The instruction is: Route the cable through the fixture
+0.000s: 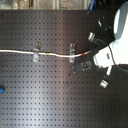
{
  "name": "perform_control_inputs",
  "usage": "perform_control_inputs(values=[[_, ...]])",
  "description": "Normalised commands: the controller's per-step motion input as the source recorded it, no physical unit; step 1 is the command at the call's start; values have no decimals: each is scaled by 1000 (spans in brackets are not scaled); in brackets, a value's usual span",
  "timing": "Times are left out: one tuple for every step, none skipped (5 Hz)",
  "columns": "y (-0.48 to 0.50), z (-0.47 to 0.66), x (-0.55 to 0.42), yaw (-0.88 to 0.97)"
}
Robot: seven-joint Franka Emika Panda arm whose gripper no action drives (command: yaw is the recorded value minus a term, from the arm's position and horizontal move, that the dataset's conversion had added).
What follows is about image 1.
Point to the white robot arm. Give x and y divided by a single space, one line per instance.
113 53

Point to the left metal cable clip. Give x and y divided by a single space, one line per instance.
36 52

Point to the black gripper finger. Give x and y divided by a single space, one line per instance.
82 67

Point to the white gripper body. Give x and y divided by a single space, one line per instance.
103 58

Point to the silver black connector piece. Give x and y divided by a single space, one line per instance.
106 78

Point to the blue pole at top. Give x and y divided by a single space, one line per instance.
90 6

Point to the metal cable clip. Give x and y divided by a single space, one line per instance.
36 52
72 52

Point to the black bracket at top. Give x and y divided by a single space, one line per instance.
104 24

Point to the blue object at left edge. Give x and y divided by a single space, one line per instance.
1 89

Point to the black clamp with green tip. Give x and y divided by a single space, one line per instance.
95 40

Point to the black perforated breadboard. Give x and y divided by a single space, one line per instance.
48 94

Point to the right metal cable clip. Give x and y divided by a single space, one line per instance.
72 52

